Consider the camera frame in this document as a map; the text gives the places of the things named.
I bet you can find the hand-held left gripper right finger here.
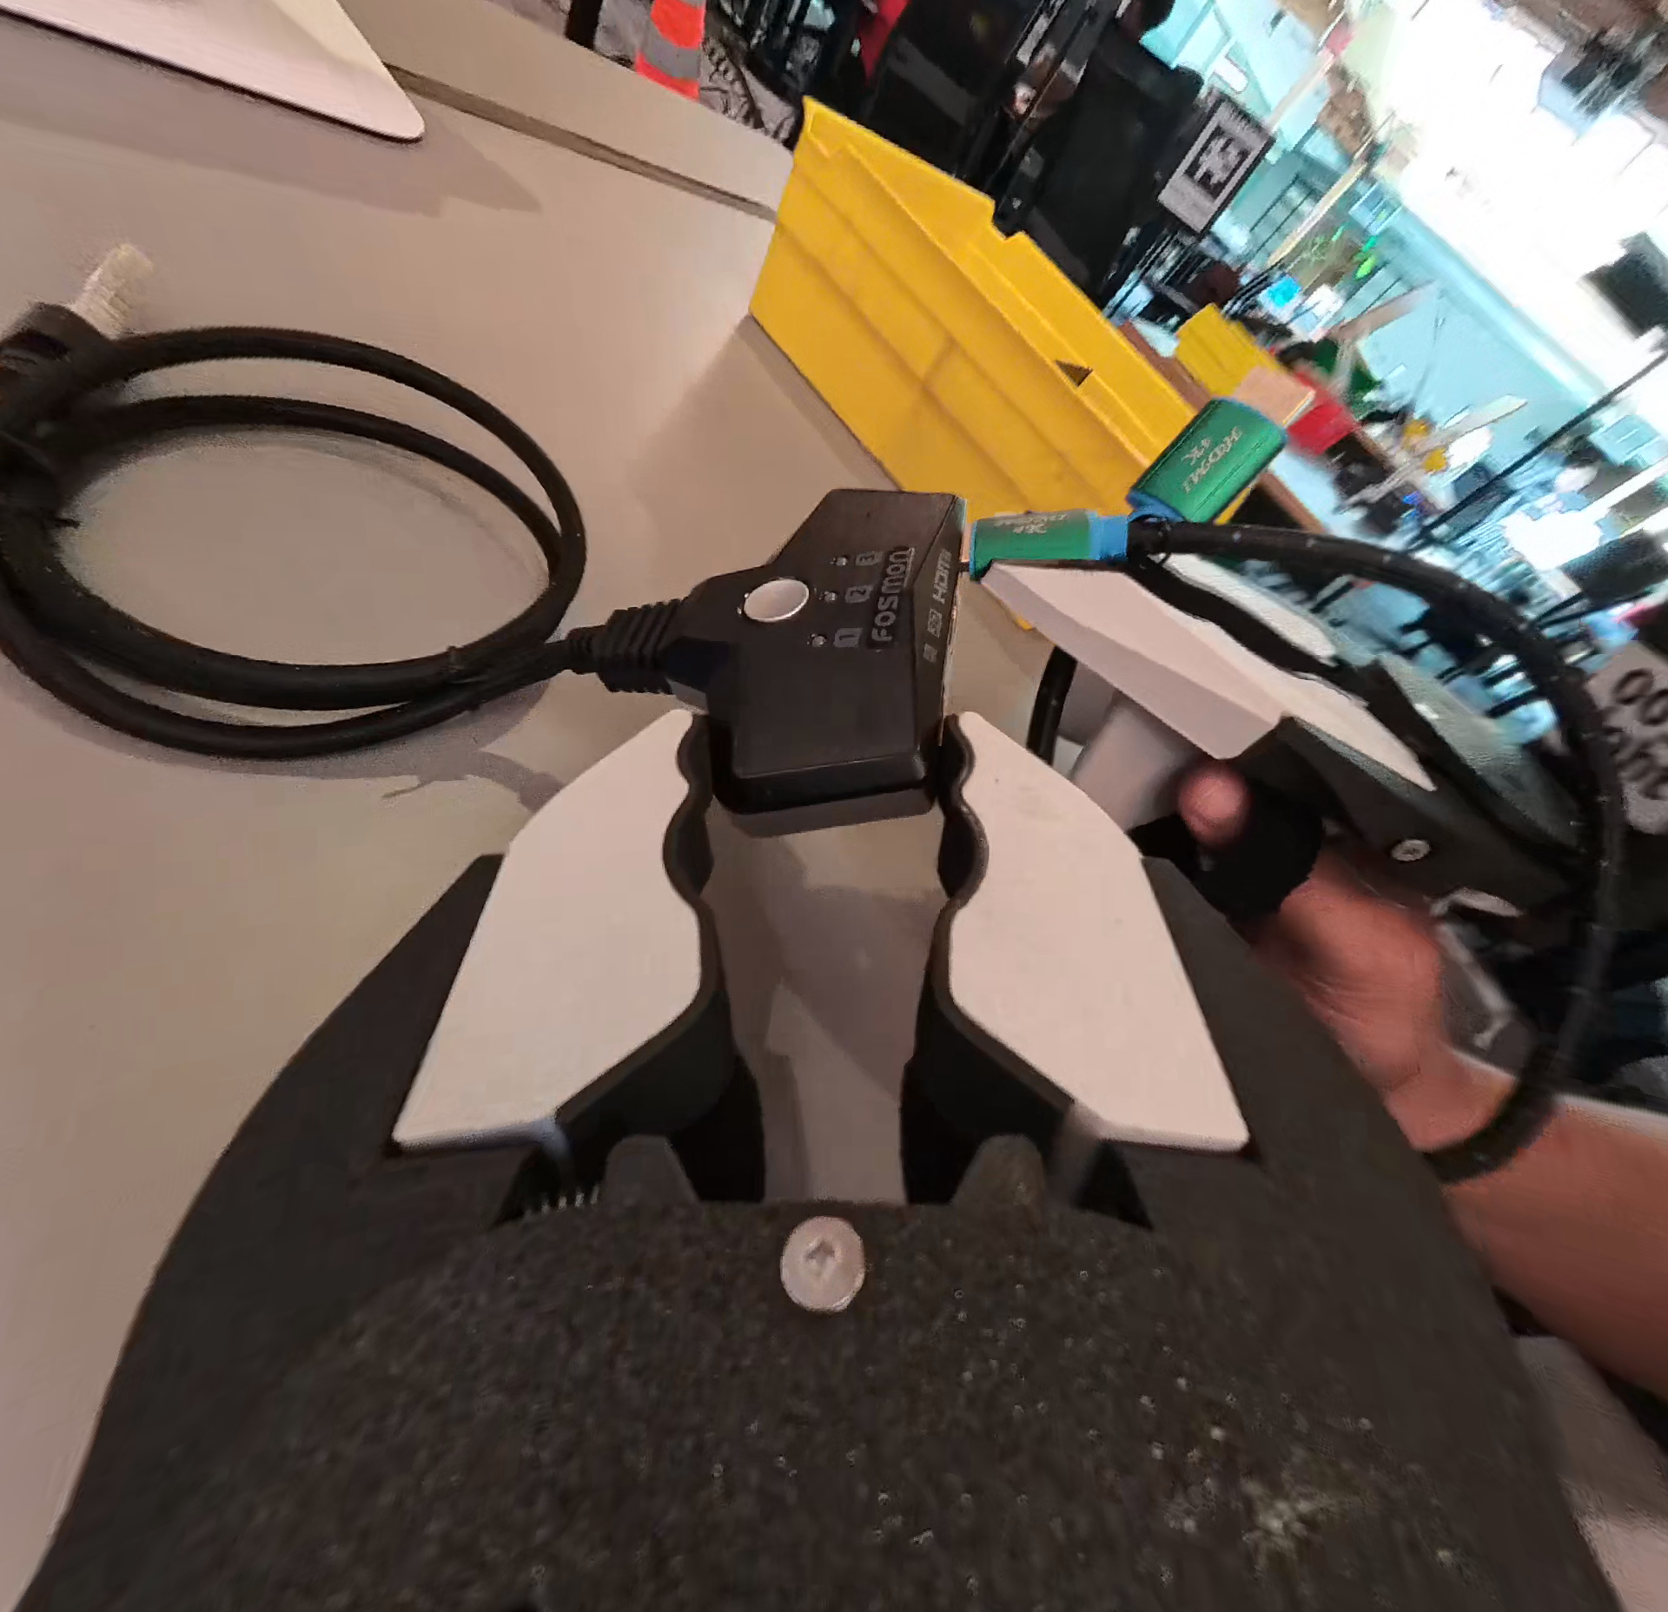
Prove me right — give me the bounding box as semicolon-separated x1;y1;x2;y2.
901;713;1252;1207

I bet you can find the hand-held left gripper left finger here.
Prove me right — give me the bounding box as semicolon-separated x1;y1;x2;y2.
390;712;764;1203

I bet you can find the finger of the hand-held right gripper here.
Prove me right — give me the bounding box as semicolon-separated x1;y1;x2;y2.
974;565;1292;764
1156;555;1346;678

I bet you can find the black braided HDMI cable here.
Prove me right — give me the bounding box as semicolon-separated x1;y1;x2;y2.
970;400;1633;1187

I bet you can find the thin black hub cable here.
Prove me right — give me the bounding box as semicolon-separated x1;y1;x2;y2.
0;241;686;762

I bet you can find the yellow plastic bin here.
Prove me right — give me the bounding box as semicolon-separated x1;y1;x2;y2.
749;97;1258;629

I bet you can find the grey desk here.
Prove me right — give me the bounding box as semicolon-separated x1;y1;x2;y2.
0;0;1109;1601

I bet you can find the person's right hand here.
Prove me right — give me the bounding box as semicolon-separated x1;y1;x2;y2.
1176;768;1523;1135

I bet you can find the black and white tag sign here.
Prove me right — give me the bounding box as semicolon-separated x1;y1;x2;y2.
1156;91;1274;236

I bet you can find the person's white shirt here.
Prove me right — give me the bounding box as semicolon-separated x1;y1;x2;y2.
1517;1332;1668;1612

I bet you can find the orange traffic cone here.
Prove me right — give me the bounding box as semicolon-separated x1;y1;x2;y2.
635;0;715;102

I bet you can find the white folding stand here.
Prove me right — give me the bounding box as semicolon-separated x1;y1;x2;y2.
0;0;427;145

